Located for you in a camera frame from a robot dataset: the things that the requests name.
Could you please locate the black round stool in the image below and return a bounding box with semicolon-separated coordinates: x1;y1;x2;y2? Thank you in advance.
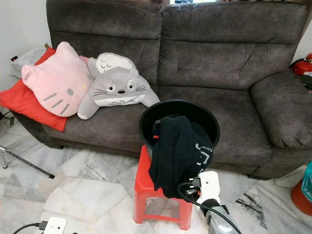
297;73;312;92

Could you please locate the red cushion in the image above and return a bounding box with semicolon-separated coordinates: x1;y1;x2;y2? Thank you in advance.
0;46;91;133

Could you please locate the black plastic bucket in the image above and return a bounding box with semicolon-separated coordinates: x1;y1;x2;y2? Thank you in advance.
138;98;221;166

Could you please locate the red waste bin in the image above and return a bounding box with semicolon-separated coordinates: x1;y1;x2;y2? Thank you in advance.
291;178;312;218

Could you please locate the dark grey sofa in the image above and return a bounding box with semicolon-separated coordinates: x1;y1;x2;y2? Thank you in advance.
12;0;312;180

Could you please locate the red plastic stool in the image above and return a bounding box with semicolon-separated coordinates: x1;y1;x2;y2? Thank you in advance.
133;143;194;231

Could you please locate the white covered side table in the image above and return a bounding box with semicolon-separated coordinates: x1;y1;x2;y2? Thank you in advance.
7;43;50;78

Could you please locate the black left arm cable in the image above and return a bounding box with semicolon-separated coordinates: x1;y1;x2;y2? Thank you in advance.
12;221;48;234

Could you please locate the pink cat face pillow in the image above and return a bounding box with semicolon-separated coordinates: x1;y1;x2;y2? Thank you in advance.
20;41;94;118

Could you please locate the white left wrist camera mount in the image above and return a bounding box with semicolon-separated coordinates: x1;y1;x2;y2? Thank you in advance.
42;216;68;234

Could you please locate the teal bin bag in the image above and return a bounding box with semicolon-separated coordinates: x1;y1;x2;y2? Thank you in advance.
301;161;312;203

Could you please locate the silver clothes rack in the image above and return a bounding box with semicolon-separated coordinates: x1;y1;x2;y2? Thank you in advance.
0;145;56;179

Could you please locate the black garment with white print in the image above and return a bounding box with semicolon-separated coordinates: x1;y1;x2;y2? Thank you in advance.
148;114;215;200

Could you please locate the grey Totoro plush pillow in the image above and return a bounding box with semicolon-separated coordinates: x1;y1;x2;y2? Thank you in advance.
76;52;161;120

